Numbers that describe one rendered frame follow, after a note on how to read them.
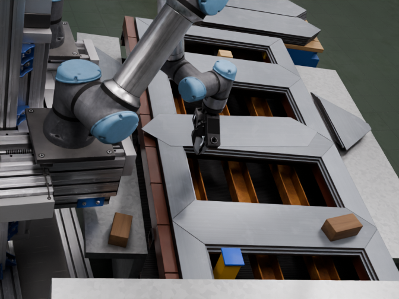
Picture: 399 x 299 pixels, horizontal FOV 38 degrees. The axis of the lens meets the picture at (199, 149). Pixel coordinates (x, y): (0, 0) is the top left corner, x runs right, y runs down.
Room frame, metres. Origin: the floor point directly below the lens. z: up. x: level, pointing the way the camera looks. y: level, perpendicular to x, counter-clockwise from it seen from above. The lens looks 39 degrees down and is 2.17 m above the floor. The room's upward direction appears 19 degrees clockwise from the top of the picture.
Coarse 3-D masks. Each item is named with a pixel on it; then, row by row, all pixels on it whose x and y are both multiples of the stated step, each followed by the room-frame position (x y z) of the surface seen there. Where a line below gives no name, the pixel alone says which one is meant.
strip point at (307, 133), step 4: (292, 120) 2.00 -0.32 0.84; (296, 120) 2.01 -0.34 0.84; (296, 124) 1.98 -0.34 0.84; (300, 124) 1.99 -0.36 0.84; (296, 128) 1.96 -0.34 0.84; (300, 128) 1.97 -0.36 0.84; (304, 128) 1.97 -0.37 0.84; (308, 128) 1.98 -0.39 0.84; (300, 132) 1.94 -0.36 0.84; (304, 132) 1.95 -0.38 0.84; (308, 132) 1.96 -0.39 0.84; (312, 132) 1.96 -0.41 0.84; (316, 132) 1.97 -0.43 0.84; (304, 136) 1.92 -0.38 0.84; (308, 136) 1.93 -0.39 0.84; (312, 136) 1.94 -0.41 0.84; (304, 140) 1.89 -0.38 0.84; (308, 140) 1.90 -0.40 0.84; (308, 144) 1.88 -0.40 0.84
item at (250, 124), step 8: (240, 120) 1.88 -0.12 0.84; (248, 120) 1.89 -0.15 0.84; (256, 120) 1.91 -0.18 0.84; (248, 128) 1.85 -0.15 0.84; (256, 128) 1.86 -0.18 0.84; (248, 136) 1.79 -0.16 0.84; (256, 136) 1.81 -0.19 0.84; (264, 136) 1.83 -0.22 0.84; (256, 144) 1.76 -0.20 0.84; (264, 144) 1.78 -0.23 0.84
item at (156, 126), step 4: (156, 116) 1.72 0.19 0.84; (160, 116) 1.73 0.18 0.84; (152, 120) 1.69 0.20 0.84; (156, 120) 1.70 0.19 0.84; (160, 120) 1.70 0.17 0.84; (148, 124) 1.66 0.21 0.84; (152, 124) 1.67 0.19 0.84; (156, 124) 1.68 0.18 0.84; (160, 124) 1.68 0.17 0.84; (152, 128) 1.65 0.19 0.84; (156, 128) 1.65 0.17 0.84; (160, 128) 1.66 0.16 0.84; (164, 128) 1.67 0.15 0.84; (152, 132) 1.62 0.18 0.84; (156, 132) 1.63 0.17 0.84; (160, 132) 1.64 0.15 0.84; (164, 132) 1.65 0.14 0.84; (156, 136) 1.61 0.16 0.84; (160, 136) 1.62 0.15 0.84; (164, 136) 1.62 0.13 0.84; (160, 140) 1.60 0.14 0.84; (164, 140) 1.61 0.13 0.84; (168, 140) 1.61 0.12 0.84; (168, 144) 1.59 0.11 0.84
